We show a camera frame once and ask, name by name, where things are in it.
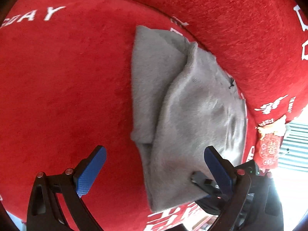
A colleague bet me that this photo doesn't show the red seat cushion white lettering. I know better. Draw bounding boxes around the red seat cushion white lettering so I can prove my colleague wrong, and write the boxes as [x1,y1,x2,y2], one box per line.
[1,0,254,230]

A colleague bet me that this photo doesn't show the red gold embroidered pouch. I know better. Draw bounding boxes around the red gold embroidered pouch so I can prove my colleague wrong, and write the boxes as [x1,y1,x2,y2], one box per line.
[253,115,287,170]

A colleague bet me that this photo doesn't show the red back cushion white characters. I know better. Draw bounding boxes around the red back cushion white characters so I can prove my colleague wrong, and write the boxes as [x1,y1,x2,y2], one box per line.
[134,0,307,123]

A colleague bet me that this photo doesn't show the grey knit sweater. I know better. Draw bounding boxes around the grey knit sweater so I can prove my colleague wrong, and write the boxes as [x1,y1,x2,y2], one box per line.
[131,26,247,212]

